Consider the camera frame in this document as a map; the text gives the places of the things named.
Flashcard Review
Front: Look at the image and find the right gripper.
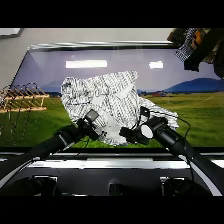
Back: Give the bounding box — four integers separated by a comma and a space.
118, 125, 142, 146

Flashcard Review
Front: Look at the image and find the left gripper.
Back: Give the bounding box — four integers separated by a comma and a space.
76, 119, 101, 141

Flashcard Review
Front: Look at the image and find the black and white patterned shirt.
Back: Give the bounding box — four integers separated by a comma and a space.
60, 70, 180, 147

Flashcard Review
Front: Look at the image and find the black white checked garment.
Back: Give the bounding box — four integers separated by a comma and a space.
174, 27, 199, 63

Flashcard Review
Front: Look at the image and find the brown garment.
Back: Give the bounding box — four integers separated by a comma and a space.
166, 27, 188, 44

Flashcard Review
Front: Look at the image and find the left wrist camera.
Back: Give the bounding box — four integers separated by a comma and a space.
83, 109, 100, 125

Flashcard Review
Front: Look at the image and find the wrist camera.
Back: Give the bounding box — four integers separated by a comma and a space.
83, 109, 100, 125
139, 105, 151, 122

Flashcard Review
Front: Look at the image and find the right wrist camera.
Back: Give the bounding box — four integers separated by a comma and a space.
139, 105, 151, 122

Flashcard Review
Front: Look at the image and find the black cable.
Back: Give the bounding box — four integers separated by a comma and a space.
165, 114, 193, 145

